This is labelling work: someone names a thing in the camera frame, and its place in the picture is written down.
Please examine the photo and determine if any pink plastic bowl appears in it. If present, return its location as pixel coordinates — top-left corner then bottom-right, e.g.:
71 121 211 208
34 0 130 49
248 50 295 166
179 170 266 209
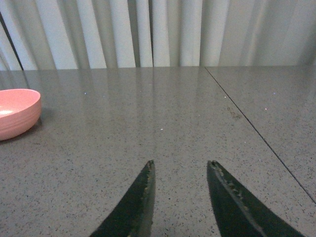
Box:
0 88 41 141

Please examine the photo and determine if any white pleated curtain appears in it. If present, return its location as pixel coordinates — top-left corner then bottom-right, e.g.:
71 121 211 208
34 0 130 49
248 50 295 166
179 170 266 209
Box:
0 0 316 71

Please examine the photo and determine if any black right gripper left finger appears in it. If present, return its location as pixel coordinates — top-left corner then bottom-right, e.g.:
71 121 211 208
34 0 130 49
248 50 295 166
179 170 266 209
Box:
91 160 156 237

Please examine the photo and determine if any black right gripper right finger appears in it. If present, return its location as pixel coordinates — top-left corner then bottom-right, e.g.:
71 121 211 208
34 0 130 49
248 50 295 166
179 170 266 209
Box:
207 160 303 237

